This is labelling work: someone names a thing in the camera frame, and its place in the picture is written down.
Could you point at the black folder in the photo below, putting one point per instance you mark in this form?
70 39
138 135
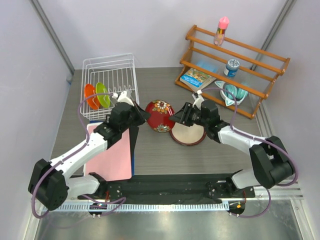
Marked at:
134 140

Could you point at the orange plate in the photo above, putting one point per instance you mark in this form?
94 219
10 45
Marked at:
91 99

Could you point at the blue paperback book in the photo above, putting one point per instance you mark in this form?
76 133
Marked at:
196 80

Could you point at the orange wooden shelf rack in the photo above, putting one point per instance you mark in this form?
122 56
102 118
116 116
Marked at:
245 74

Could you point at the pink capped bottle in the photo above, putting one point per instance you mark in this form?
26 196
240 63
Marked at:
221 30

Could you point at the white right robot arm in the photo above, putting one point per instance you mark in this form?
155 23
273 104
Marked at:
270 161

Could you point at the teal cat-ear headphones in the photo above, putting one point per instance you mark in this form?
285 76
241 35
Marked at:
231 94

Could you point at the blue lidded jar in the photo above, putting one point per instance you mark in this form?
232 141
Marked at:
231 67

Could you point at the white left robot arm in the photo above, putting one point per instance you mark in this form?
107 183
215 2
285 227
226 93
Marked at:
51 182

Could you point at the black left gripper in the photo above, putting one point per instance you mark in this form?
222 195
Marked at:
142 115

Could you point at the red floral plate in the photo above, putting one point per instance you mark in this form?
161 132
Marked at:
160 111

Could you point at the large cream red-rimmed plate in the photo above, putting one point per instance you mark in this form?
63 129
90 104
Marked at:
188 135

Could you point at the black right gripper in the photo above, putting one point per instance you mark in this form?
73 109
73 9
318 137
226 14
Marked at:
183 116

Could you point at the green plate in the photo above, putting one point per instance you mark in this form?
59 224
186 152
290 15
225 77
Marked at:
104 99

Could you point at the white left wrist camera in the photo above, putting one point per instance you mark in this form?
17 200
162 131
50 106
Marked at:
123 97

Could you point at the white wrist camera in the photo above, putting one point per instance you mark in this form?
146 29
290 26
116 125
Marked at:
198 99
123 97

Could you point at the pink clipboard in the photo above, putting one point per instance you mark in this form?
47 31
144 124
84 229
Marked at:
110 155

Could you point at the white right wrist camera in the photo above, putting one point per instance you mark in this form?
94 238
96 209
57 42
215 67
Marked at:
198 99

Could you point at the white wire dish rack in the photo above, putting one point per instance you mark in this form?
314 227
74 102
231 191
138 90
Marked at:
116 72

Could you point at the light blue cloth on shelf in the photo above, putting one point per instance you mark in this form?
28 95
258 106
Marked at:
209 66

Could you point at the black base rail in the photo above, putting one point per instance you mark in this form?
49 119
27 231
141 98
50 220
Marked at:
159 189

